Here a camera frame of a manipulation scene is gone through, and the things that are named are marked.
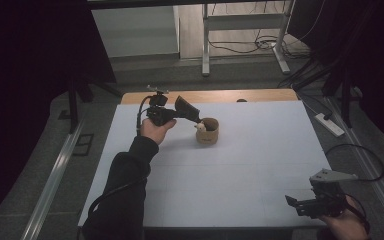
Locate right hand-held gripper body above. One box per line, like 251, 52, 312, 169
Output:
308, 168, 360, 220

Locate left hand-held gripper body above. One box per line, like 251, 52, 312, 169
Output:
145, 84, 178, 128

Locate brown cup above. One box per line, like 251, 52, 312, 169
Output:
195, 117, 220, 146

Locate person's left hand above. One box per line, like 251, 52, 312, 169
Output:
140, 118, 178, 146

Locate person's right hand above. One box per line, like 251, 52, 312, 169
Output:
318, 195, 370, 240

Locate wooden table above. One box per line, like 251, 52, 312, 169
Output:
120, 88, 300, 105

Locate white table cover sheet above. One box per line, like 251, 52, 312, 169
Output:
78, 100, 332, 229

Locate white power strip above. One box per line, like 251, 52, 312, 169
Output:
313, 112, 346, 138

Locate black floor plate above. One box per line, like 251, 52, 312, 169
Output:
72, 133, 95, 157

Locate white panel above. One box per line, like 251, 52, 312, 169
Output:
90, 5, 182, 60

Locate black tripod stand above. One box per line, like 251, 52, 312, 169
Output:
292, 58, 356, 129
65, 78, 123, 135

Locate white metal stand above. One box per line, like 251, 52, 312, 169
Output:
201, 0, 297, 77

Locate black curtain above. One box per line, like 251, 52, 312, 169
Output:
287, 0, 384, 144
0, 0, 117, 111

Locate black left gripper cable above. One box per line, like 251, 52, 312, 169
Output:
86, 95, 155, 218

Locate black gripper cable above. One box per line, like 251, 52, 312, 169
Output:
86, 95, 155, 218
324, 143, 384, 183

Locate aluminium floor rail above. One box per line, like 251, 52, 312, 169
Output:
20, 118, 86, 240
324, 95, 384, 229

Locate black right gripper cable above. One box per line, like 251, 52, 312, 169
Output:
324, 143, 384, 183

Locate black floor cables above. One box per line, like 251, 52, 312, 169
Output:
209, 31, 312, 62

